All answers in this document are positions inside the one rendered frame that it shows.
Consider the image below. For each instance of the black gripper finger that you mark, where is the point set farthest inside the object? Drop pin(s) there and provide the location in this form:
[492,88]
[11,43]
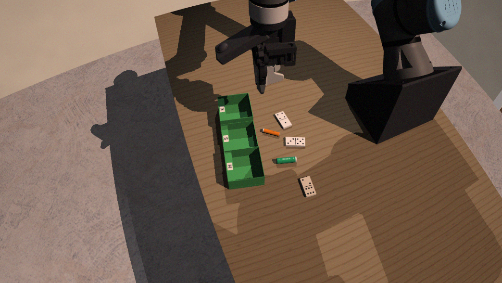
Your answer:
[277,67]
[266,75]

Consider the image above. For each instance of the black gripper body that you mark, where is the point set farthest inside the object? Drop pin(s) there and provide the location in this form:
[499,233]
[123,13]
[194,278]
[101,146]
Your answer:
[281,43]

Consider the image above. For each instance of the orange battery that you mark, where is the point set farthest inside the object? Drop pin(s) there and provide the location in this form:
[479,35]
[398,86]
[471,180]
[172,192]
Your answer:
[271,132]

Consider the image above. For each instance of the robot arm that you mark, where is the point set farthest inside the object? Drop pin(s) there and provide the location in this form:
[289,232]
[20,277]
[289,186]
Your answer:
[399,22]

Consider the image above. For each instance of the cream domino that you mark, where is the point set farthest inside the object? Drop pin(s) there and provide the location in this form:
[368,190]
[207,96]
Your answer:
[307,186]

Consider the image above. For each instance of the green battery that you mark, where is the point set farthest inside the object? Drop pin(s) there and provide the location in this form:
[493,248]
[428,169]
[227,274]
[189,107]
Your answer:
[286,160]

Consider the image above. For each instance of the white domino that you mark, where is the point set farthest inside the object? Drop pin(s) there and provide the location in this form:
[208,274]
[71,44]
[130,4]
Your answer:
[283,120]
[295,142]

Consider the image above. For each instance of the green three-compartment bin rack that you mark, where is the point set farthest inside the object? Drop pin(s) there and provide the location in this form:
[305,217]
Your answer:
[242,154]

